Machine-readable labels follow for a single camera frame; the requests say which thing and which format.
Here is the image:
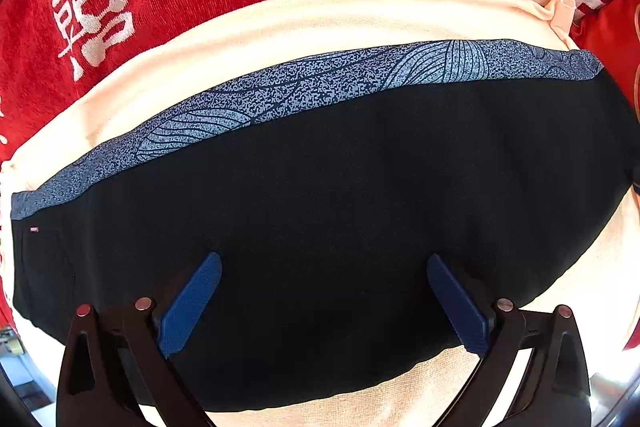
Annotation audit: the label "red embroidered cushion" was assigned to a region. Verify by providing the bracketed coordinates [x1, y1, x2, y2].
[575, 0, 640, 118]

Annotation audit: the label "black pants with patterned waistband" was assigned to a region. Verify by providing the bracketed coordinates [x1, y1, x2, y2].
[11, 38, 640, 413]

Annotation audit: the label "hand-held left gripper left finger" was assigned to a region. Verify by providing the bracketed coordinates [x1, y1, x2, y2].
[56, 251, 223, 427]

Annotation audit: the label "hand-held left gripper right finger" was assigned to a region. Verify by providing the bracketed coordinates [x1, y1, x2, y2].
[426, 253, 591, 427]

